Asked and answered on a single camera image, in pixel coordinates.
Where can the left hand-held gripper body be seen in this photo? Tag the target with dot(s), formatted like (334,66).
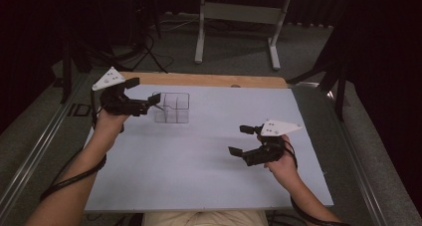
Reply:
(116,100)

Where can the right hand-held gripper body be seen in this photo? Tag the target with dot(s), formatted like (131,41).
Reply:
(265,151)

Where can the black pencil with gold end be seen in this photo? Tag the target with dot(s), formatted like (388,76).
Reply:
(159,107)

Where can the clear plastic organizer box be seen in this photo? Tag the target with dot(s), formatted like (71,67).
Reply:
(172,108)

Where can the person's right hand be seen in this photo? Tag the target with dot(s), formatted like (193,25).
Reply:
(283,169)

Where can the person's left hand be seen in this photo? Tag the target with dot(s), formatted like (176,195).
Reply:
(107,126)

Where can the person's beige trousers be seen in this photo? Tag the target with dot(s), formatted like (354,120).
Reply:
(205,218)

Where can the black stand legs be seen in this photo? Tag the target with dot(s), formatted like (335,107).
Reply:
(331,76)

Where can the black stand post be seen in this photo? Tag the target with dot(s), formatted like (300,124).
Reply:
(67,73)

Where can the aluminium floor rail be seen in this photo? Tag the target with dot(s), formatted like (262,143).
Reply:
(351,146)
(36,146)

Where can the grey metal stand frame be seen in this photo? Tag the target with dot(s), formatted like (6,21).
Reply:
(240,15)

